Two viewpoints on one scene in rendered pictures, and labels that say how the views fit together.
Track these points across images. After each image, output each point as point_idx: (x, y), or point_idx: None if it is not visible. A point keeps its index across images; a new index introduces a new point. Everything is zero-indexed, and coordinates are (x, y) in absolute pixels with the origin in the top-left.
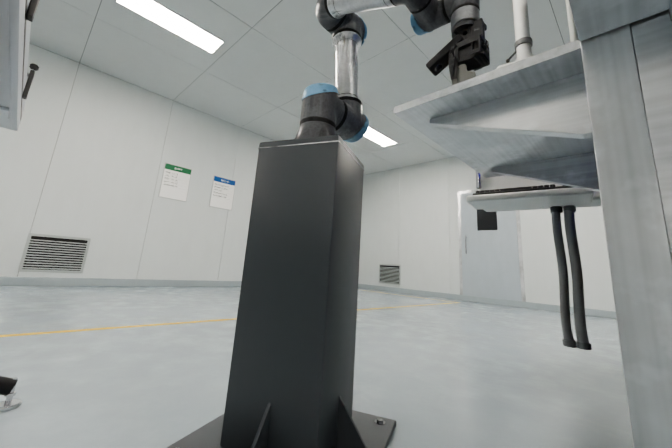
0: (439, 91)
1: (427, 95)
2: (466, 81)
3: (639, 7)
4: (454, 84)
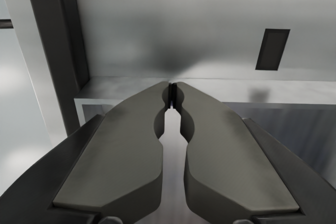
0: (26, 60)
1: (11, 16)
2: (48, 129)
3: None
4: (76, 107)
